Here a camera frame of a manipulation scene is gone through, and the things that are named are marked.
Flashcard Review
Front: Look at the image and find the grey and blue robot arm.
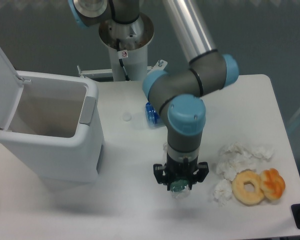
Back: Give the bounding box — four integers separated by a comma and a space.
68, 0, 239, 192

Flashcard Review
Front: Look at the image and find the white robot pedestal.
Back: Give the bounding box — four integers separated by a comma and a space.
99, 13, 154, 82

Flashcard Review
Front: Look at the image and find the orange glazed bread roll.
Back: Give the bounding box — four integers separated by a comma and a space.
259, 168, 286, 201

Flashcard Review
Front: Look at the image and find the blue label plastic bottle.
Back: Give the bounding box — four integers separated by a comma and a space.
144, 102, 166, 129

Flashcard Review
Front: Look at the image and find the white bottle cap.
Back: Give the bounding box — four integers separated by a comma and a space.
122, 112, 132, 122

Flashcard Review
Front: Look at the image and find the metal table frame rail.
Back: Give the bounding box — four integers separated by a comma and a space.
76, 59, 168, 82

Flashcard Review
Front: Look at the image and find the small crumpled white tissue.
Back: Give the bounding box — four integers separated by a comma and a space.
213, 179, 232, 207

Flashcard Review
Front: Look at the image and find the white trash bin lid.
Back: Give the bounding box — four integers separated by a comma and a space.
0, 47, 24, 130

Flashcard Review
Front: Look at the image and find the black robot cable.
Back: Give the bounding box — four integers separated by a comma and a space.
116, 38, 130, 81

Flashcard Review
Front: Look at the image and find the green label plastic bottle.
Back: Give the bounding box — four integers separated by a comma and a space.
162, 142, 192, 200

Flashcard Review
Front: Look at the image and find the white trash bin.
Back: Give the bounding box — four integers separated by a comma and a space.
0, 71, 104, 183

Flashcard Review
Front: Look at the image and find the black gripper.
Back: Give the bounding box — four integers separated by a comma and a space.
153, 154, 209, 191

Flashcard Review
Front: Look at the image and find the plain ring donut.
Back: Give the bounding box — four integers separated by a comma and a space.
231, 170, 265, 206

